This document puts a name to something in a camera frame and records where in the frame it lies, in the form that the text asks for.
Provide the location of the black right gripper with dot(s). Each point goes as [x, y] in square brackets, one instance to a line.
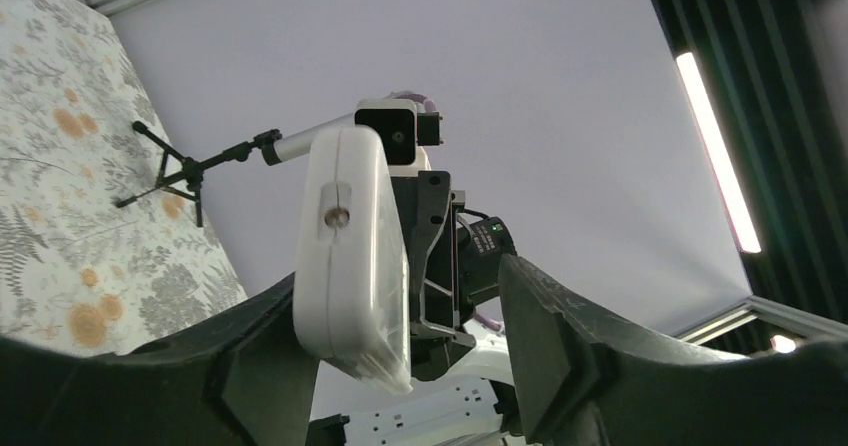
[454, 267]

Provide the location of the white remote control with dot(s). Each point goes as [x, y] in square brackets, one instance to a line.
[350, 297]

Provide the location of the ceiling light strip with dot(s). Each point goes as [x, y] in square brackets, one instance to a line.
[710, 131]

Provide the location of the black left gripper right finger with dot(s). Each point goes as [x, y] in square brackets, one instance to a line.
[583, 375]

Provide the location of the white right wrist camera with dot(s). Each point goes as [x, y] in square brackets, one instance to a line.
[407, 123]

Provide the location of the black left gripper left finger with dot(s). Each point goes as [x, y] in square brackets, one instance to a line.
[237, 378]

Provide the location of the black microphone tripod stand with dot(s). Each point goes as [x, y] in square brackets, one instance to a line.
[183, 176]

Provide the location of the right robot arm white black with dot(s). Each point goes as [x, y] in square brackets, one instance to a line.
[481, 410]

